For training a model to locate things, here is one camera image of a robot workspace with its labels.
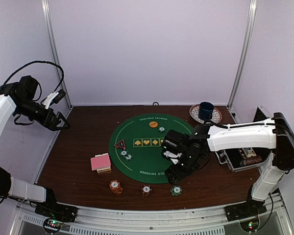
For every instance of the dark blue mug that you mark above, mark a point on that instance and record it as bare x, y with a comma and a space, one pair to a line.
205, 110

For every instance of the green 20 chip stack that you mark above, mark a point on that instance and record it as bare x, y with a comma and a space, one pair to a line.
176, 190

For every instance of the brown 100 chip stack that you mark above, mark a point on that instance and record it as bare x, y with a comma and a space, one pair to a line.
146, 190

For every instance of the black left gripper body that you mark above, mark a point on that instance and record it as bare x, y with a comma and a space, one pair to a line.
28, 107

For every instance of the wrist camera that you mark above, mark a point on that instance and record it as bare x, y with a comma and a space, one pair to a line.
53, 98
174, 145

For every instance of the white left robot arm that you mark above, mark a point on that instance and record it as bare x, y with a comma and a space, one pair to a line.
17, 99

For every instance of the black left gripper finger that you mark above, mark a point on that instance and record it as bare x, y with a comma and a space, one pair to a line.
61, 119
63, 127

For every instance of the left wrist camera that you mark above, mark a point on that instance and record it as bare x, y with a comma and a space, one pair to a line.
53, 98

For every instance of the aluminium table front rail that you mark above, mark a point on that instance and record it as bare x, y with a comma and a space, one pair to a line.
201, 221

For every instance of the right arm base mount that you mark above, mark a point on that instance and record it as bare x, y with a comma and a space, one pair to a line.
247, 213

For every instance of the black red triangular dealer button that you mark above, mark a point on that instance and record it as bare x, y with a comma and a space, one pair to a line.
121, 144

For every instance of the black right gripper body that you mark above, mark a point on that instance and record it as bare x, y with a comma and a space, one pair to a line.
189, 165

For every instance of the red backed card deck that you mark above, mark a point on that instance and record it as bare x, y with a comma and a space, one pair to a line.
93, 163

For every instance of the red chip stack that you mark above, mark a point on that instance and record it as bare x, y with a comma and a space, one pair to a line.
115, 187

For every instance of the right aluminium frame post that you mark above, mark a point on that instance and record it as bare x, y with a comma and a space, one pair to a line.
250, 24

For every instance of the patterned saucer plate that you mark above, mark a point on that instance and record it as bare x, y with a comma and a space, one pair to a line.
194, 113

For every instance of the aluminium poker chip case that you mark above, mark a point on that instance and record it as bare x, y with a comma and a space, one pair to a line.
241, 159

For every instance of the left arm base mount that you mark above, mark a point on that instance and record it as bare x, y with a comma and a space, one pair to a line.
55, 214

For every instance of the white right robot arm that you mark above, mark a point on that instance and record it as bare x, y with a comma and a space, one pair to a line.
272, 133

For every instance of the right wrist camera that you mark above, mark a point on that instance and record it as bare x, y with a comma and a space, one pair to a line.
174, 145

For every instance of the green chip near orange button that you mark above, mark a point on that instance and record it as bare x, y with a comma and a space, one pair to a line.
161, 129

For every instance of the round green poker mat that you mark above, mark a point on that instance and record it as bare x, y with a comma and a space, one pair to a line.
144, 144

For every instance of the aluminium frame post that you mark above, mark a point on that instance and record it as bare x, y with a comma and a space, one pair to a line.
52, 43
250, 24

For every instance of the playing card box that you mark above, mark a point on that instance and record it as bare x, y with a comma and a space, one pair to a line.
103, 163

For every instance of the orange big blind button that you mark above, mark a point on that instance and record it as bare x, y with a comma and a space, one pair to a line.
153, 124

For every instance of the left aluminium frame post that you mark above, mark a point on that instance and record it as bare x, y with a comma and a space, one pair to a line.
52, 43

